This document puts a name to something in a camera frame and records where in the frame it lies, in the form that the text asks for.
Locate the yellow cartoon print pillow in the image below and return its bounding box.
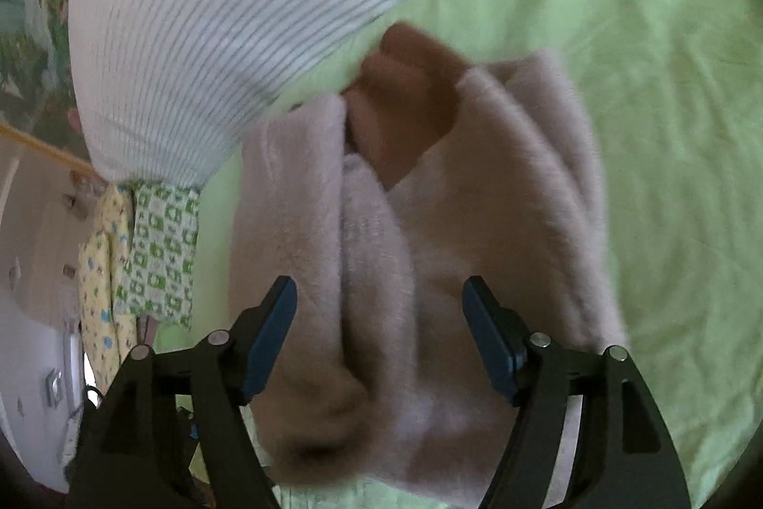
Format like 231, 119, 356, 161
78, 186, 138, 394

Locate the green patterned white pillow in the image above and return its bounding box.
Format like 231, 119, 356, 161
115, 182, 199, 328

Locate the beige fluffy sweater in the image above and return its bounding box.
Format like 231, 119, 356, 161
229, 26, 625, 508

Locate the gold framed flower painting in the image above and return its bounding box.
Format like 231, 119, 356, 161
1, 0, 89, 163

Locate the light green bed sheet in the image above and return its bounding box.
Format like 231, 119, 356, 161
154, 0, 763, 509

